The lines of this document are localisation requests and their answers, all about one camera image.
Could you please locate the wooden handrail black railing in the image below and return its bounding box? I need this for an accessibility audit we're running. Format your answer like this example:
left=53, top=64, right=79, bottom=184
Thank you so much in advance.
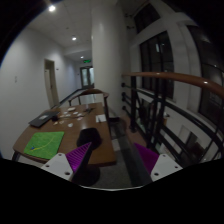
left=121, top=72, right=224, bottom=165

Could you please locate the black laptop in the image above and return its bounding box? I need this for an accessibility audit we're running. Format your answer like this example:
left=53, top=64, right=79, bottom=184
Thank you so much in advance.
left=29, top=111, right=58, bottom=128

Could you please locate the green mouse pad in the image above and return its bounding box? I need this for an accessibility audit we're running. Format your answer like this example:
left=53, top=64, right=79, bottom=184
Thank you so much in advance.
left=24, top=131, right=64, bottom=160

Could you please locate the black office chair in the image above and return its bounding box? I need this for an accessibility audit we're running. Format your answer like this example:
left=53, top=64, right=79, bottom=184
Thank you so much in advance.
left=72, top=128, right=102, bottom=186

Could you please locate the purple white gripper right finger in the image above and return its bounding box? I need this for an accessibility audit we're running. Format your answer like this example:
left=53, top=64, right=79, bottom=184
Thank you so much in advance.
left=135, top=143, right=182, bottom=181

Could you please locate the white paper sheet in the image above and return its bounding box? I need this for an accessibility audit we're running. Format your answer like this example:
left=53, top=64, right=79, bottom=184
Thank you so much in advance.
left=96, top=114, right=107, bottom=123

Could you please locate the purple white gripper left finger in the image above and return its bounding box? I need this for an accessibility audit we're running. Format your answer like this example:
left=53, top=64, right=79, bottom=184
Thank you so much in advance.
left=42, top=143, right=91, bottom=181

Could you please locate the wooden chair far end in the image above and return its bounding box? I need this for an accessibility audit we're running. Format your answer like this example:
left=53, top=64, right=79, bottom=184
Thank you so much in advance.
left=68, top=88, right=111, bottom=108

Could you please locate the brown wooden table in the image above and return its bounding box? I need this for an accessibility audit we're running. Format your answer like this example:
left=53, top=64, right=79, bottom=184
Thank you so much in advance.
left=12, top=103, right=116, bottom=167

